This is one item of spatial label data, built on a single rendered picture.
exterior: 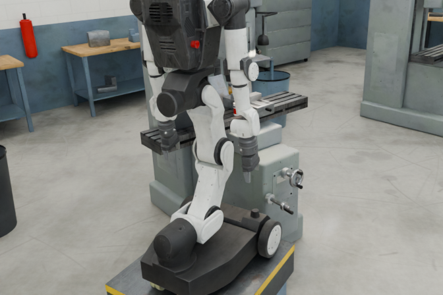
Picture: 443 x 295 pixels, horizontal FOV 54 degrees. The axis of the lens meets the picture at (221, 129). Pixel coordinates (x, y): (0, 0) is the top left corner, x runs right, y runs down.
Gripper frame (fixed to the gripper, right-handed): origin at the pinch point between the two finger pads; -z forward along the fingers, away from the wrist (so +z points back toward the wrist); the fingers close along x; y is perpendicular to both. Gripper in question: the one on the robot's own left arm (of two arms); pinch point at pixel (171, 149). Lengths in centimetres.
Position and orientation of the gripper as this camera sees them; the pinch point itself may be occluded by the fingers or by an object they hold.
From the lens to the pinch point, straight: 232.6
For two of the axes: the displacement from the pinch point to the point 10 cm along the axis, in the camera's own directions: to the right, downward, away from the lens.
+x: 4.9, -5.1, 7.1
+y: -8.7, -1.7, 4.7
